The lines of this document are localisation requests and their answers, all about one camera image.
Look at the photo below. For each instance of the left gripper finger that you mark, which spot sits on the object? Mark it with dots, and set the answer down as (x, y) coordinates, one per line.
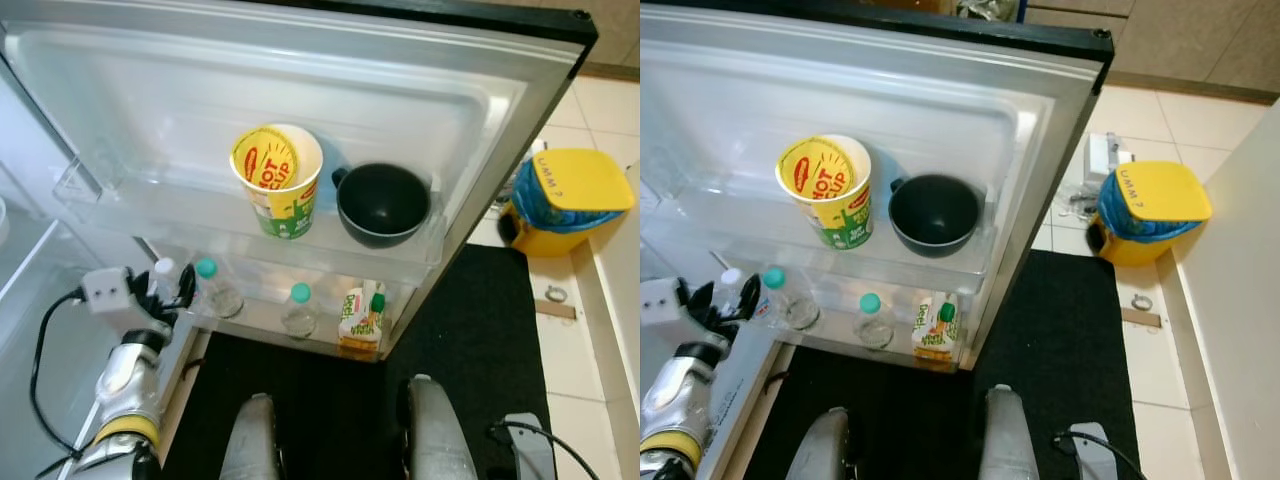
(749, 298)
(186, 287)
(693, 298)
(138, 285)

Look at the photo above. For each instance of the grey right robot leg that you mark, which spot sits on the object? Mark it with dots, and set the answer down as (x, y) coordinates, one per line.
(440, 430)
(1010, 440)

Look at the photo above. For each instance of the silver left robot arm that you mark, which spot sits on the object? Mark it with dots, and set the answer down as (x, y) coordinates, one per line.
(680, 400)
(125, 390)

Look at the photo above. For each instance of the yellow hot cup noodles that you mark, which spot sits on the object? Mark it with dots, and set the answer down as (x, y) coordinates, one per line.
(825, 190)
(275, 180)

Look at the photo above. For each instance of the clear fridge door shelf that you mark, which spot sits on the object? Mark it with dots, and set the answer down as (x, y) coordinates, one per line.
(150, 215)
(840, 345)
(740, 225)
(260, 335)

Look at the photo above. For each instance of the blue bin bag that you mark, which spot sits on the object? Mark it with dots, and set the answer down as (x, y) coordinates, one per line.
(1120, 215)
(535, 205)

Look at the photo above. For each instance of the grey robot leg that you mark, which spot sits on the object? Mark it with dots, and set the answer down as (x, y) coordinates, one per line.
(815, 450)
(1010, 440)
(440, 430)
(250, 440)

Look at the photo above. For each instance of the yellow trash bin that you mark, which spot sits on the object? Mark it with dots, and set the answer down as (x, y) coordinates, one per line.
(570, 185)
(1160, 195)

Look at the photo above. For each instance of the small clear water bottle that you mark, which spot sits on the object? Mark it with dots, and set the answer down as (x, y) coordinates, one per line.
(165, 280)
(730, 295)

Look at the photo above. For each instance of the clear bottle teal cap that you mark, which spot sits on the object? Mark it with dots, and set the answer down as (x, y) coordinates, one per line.
(790, 300)
(300, 310)
(215, 290)
(873, 320)

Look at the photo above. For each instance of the black bowl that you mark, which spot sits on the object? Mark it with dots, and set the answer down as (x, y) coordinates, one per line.
(935, 215)
(385, 205)

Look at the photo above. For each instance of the white floor device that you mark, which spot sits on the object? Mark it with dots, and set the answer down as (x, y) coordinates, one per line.
(1105, 155)

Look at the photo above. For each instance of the white cabinet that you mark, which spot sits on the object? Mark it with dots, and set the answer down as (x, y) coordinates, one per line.
(1230, 300)
(620, 350)

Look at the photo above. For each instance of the grey left robot leg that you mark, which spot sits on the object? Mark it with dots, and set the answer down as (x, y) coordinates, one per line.
(815, 450)
(250, 440)

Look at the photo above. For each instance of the grey steel fridge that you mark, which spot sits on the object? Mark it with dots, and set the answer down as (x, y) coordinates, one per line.
(300, 80)
(900, 90)

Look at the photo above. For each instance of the yellow green drink carton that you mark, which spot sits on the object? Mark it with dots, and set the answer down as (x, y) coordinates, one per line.
(935, 325)
(362, 315)

